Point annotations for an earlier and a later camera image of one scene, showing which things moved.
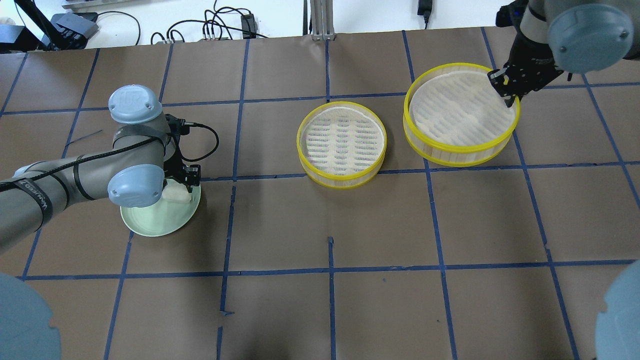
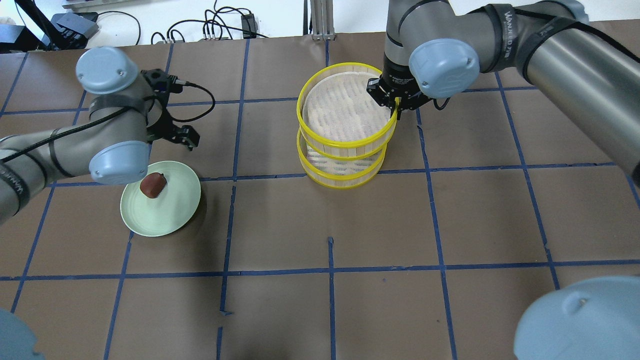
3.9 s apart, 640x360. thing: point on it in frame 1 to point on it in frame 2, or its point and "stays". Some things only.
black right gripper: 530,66 to 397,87
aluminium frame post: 322,23 stays
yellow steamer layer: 454,116 to 338,116
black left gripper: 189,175 to 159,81
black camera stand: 62,39 stays
